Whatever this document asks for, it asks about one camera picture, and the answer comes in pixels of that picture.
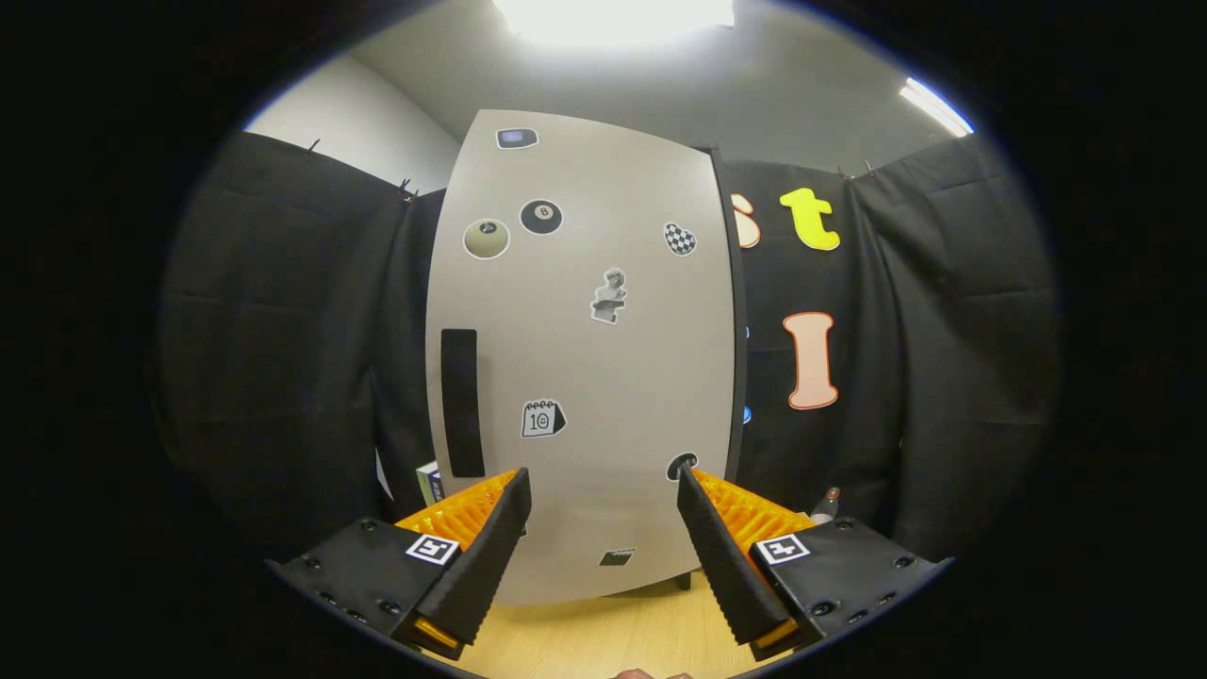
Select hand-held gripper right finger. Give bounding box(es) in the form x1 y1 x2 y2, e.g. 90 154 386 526
676 465 951 661

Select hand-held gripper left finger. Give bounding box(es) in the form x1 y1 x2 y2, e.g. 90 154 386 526
267 467 533 661

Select black door handle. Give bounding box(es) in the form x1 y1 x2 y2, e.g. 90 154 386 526
440 328 487 479

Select light grey shoe cabinet door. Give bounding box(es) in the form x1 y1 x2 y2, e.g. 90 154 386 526
424 108 738 606

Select dark grey shoe cabinet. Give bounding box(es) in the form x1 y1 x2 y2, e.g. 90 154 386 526
703 143 751 593

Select black backdrop cloth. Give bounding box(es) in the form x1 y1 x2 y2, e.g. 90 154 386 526
156 130 1062 565

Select narrow ceiling light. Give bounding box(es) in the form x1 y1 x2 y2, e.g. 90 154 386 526
899 77 975 139

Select large ceiling light panel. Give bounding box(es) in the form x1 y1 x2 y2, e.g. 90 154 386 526
492 0 736 46

